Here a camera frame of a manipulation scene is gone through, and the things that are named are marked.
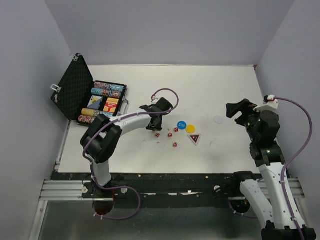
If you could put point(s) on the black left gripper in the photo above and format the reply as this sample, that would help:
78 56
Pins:
158 127

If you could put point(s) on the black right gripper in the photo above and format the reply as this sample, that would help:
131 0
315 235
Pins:
246 106

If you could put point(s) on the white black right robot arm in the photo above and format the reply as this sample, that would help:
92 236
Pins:
277 213

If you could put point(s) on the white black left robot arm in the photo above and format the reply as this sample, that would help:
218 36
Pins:
100 140

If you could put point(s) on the red texas holdem card deck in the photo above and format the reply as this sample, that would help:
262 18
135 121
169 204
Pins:
111 105

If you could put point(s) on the black poker set case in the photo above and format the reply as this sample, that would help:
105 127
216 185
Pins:
73 92

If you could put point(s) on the blue small blind button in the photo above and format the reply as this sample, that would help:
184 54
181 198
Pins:
181 125

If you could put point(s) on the clear dealer button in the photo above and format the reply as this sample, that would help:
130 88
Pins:
218 119

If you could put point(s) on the yellow round button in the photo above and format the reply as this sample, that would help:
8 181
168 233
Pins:
190 129

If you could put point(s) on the triangular all in button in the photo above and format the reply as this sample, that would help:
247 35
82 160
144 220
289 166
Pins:
195 138

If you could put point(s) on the top poker chip row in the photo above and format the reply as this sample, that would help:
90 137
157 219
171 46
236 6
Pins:
109 86

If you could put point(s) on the poker chip row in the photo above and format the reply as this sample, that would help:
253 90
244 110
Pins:
109 86
106 93

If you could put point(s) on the blue ace card deck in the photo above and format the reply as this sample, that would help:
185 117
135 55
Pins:
94 102

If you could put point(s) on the yellow blue chip row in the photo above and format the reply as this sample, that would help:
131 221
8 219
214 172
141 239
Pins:
94 113

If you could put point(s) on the red green chip row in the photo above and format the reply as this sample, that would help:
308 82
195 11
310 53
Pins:
85 119

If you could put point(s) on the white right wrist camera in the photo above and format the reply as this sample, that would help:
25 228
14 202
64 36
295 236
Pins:
270 104

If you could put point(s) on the black aluminium base frame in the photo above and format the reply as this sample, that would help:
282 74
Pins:
126 190

